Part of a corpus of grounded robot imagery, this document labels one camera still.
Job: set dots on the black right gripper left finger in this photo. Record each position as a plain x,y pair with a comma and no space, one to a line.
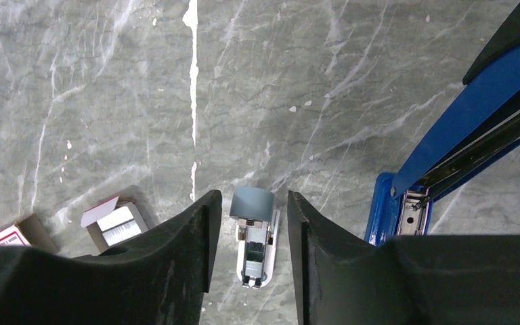
158,277

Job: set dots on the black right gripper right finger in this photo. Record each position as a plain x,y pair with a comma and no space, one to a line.
448,279

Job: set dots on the light blue white stapler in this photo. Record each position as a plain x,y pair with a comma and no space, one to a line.
257,227

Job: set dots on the red white staple box sleeve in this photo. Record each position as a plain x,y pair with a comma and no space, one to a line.
28,232

